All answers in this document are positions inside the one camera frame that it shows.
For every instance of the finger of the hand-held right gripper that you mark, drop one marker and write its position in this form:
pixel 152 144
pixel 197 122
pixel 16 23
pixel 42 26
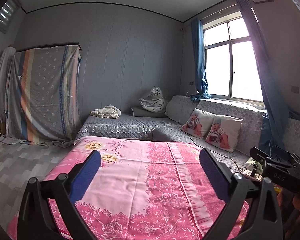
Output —
pixel 261 155
pixel 288 156

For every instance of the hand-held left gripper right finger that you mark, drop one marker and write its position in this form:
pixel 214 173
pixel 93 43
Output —
pixel 213 171

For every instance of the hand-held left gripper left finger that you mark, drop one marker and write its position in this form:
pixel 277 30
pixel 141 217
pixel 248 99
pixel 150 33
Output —
pixel 88 171

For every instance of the light green cloth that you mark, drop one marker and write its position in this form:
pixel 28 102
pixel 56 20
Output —
pixel 250 160

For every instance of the pink white power strip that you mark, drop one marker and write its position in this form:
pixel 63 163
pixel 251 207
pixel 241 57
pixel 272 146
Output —
pixel 247 173

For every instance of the baby print cushion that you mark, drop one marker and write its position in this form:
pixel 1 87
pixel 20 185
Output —
pixel 222 133
pixel 197 123

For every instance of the long blue curtain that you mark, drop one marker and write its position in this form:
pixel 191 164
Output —
pixel 272 100

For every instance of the pink floral blanket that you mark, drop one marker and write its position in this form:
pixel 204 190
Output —
pixel 145 180

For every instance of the cream crumpled cloth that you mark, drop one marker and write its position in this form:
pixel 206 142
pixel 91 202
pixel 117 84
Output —
pixel 108 111

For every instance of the grey pillow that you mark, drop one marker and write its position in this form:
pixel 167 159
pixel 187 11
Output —
pixel 140 112

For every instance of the white tiger plush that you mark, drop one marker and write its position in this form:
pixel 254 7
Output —
pixel 156 100

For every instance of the window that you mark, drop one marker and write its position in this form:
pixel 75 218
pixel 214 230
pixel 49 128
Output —
pixel 220 70

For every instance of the short blue curtain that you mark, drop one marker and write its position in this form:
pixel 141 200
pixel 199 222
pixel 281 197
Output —
pixel 200 65

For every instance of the white hanging cloth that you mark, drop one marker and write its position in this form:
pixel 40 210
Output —
pixel 3 80

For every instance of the grey window blind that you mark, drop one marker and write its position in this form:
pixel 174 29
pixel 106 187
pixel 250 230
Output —
pixel 5 15

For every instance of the wall switch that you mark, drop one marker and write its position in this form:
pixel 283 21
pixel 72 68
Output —
pixel 294 89

